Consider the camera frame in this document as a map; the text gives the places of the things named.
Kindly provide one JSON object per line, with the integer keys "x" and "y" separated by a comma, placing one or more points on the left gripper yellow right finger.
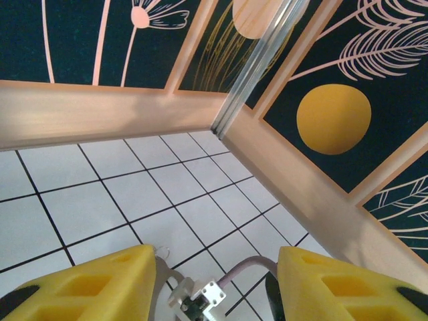
{"x": 351, "y": 294}

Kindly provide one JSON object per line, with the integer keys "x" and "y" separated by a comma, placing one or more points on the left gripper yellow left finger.
{"x": 83, "y": 291}

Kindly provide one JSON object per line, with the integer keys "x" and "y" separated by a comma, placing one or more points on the perforated silver metal plate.
{"x": 164, "y": 271}

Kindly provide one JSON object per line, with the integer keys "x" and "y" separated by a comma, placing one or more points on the silver split keyring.
{"x": 169, "y": 251}

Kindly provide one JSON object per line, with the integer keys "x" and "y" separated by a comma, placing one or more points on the dark poster with large leaves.
{"x": 411, "y": 207}

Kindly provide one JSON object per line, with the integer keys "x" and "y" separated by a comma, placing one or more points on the dark poster with feather leaves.
{"x": 394, "y": 140}

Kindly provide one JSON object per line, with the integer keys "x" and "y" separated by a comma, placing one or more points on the dark poster with gold grass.
{"x": 207, "y": 67}

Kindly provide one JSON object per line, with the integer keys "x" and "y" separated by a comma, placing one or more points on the dark poster with pink flower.
{"x": 77, "y": 40}

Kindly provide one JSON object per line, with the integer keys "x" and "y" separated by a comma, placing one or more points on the aluminium frame post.
{"x": 254, "y": 67}

